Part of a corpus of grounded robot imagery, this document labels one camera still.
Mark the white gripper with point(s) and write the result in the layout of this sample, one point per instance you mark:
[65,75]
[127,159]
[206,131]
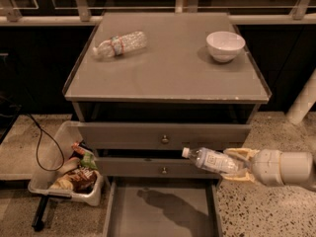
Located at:
[267,167]

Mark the blue plastic bottle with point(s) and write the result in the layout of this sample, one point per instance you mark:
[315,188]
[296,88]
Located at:
[213,161]

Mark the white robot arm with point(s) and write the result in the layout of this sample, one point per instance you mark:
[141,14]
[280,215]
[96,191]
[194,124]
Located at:
[296,169]

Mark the brass top drawer knob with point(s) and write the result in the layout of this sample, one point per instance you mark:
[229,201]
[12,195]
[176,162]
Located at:
[165,139]

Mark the grey bottom drawer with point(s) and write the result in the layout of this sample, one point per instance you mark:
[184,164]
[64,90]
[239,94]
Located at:
[151,207]

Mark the grey drawer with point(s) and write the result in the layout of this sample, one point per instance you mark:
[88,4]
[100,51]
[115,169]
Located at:
[147,136]
[151,168]
[151,207]

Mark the grey drawer cabinet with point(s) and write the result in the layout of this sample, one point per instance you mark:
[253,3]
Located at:
[172,80]

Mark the grey middle drawer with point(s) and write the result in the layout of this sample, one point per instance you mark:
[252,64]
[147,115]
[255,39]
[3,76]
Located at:
[151,168]

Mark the grey top drawer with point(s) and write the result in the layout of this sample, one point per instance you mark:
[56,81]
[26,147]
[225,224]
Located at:
[147,136]

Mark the clear water bottle red label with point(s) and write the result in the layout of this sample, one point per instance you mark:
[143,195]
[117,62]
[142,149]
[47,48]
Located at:
[120,45]

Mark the white ceramic bowl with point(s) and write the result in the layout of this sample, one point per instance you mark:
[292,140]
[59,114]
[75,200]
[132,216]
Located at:
[224,46]

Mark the green snack packet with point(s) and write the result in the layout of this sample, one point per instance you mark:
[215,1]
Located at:
[88,161]

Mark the brown snack bag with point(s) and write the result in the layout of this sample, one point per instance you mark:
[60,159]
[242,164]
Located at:
[78,180]

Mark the white plastic bin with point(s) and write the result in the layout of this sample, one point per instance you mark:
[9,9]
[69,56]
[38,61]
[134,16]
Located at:
[49,164]

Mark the metal window railing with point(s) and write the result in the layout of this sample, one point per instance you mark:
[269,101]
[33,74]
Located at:
[79,12]

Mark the white cylindrical post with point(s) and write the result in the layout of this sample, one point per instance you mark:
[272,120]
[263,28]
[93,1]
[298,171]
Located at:
[304,101]

